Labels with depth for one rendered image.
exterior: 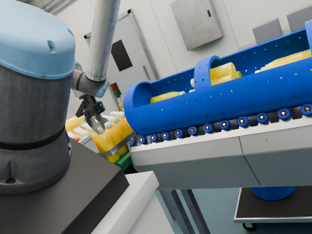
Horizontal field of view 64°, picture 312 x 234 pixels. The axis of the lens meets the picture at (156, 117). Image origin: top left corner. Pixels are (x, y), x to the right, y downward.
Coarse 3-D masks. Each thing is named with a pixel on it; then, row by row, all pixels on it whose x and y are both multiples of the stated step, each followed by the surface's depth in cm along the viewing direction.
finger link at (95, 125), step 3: (90, 120) 129; (93, 120) 128; (93, 123) 129; (96, 123) 128; (93, 126) 129; (96, 126) 129; (99, 126) 128; (93, 129) 130; (96, 129) 131; (96, 132) 131
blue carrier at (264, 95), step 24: (264, 48) 103; (288, 48) 101; (192, 72) 123; (240, 72) 115; (264, 72) 85; (288, 72) 81; (144, 96) 138; (192, 96) 101; (216, 96) 96; (240, 96) 91; (264, 96) 88; (288, 96) 85; (144, 120) 119; (168, 120) 113; (192, 120) 108; (216, 120) 105
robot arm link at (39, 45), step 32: (0, 0) 37; (0, 32) 30; (32, 32) 33; (64, 32) 37; (0, 64) 31; (32, 64) 32; (64, 64) 36; (0, 96) 34; (32, 96) 35; (64, 96) 40; (0, 128) 37; (32, 128) 38
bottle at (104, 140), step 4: (100, 132) 132; (104, 132) 134; (100, 136) 132; (104, 136) 132; (108, 136) 133; (100, 140) 132; (104, 140) 132; (108, 140) 132; (100, 144) 133; (104, 144) 132; (108, 144) 132; (112, 144) 134; (104, 148) 132; (108, 148) 133; (116, 152) 135; (108, 156) 134; (112, 156) 134; (116, 156) 135; (108, 160) 135; (112, 160) 134; (116, 160) 135
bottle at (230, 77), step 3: (228, 75) 99; (231, 75) 99; (216, 78) 103; (219, 78) 101; (222, 78) 100; (225, 78) 99; (228, 78) 98; (231, 78) 98; (234, 78) 101; (213, 81) 102; (216, 81) 101; (219, 81) 100; (222, 81) 99; (225, 81) 98; (213, 84) 101
